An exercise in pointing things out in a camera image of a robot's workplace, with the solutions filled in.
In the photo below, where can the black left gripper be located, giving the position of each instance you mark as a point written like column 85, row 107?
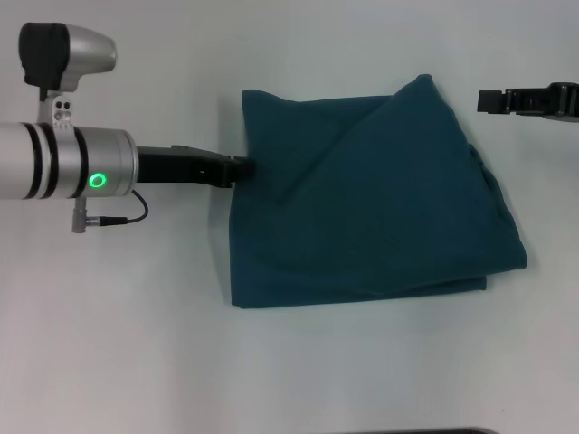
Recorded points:
column 181, row 165

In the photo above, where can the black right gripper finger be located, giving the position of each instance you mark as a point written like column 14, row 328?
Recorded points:
column 529, row 100

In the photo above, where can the teal T-shirt with FREE print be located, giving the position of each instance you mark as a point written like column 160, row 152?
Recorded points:
column 362, row 203

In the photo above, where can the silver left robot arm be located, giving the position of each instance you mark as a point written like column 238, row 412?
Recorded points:
column 68, row 160

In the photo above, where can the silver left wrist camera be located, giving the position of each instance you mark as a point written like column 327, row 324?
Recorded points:
column 81, row 54

